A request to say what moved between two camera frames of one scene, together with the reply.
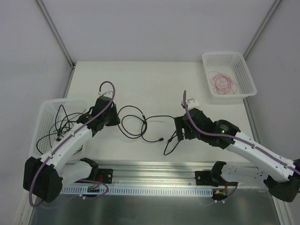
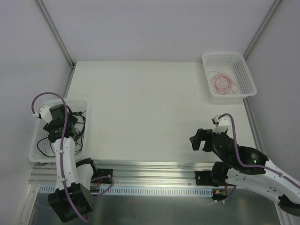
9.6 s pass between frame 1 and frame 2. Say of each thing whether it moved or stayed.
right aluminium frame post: stayed
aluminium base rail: stayed
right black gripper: moved
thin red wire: stayed
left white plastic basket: stayed
